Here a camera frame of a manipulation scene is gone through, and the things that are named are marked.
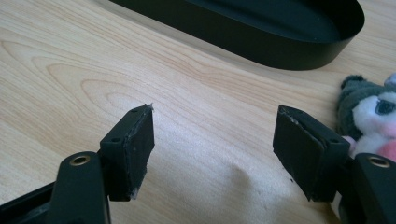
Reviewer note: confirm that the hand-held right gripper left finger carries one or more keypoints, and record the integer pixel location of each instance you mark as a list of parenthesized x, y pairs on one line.
[(130, 155)]

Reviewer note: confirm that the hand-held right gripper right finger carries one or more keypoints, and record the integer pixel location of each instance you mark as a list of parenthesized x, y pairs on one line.
[(306, 155)]

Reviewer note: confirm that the grey and white plush toy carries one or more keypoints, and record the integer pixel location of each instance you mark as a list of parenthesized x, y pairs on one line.
[(370, 118)]

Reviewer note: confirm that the black oval tray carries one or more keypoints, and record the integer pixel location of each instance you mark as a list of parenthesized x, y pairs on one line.
[(255, 31)]

